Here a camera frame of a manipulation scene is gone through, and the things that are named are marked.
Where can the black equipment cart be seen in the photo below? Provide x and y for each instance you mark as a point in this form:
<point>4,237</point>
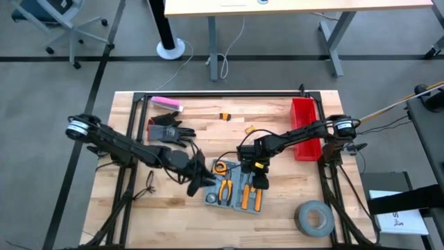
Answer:
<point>426,139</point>

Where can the grey office chair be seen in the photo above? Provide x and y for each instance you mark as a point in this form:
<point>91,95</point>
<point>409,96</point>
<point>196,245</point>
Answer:
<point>69,24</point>

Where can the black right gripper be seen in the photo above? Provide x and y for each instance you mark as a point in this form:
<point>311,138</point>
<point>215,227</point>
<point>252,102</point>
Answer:
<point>255,156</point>

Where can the white cylindrical container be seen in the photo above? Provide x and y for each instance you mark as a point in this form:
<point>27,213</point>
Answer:
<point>180,107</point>

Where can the grey duct tape roll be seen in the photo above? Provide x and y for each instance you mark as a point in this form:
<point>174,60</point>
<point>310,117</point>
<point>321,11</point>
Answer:
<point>301,222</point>

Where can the red plastic bin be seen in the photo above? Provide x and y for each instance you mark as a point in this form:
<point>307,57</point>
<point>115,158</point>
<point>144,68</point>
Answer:
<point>305,111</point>

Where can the grey pillar with round base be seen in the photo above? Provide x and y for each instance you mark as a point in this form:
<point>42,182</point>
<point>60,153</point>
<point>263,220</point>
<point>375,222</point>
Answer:
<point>166,27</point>

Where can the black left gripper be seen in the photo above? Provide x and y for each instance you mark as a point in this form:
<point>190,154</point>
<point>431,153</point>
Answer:
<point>180,163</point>

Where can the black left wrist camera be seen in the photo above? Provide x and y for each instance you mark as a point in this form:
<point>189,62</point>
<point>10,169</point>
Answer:
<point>194,187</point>

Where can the small orange tool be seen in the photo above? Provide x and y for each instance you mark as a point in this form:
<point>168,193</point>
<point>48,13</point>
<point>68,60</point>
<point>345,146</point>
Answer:
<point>249,130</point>

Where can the wooden desk top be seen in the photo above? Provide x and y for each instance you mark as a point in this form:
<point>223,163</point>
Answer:
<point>295,7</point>

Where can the pink box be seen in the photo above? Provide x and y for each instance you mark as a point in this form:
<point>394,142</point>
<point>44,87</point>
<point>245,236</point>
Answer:
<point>166,103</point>

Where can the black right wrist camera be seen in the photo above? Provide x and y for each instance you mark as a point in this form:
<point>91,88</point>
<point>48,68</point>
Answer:
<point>261,181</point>

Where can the grey plastic tool case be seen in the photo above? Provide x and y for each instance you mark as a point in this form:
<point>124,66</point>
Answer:
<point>236,184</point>

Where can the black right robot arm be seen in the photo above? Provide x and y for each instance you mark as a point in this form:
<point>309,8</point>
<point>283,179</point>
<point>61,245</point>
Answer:
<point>301,133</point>

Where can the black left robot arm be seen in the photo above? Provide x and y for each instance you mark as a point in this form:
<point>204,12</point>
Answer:
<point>114,144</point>

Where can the grey desk leg black foot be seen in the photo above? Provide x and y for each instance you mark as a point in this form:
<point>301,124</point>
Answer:
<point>435,50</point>

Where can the grey work glove black fingers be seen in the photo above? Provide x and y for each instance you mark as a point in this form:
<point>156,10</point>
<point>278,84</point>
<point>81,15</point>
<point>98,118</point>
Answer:
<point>170,133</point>

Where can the orange tape measure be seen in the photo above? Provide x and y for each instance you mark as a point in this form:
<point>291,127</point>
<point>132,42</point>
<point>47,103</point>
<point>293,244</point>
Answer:
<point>219,168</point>

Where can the yellow white pole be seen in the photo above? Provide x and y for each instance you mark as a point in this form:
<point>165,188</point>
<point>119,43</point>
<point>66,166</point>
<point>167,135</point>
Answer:
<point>426,91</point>

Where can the black round knob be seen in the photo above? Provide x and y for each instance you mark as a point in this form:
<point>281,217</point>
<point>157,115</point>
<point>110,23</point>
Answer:
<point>433,100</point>

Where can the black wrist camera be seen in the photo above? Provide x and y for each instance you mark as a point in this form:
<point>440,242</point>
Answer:
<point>261,181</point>
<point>194,187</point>

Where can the white paper sheet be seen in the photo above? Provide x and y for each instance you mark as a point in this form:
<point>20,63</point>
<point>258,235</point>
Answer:
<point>399,218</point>

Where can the small yellow black tool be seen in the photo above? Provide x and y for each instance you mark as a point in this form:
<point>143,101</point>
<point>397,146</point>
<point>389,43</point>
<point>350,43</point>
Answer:
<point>225,117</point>

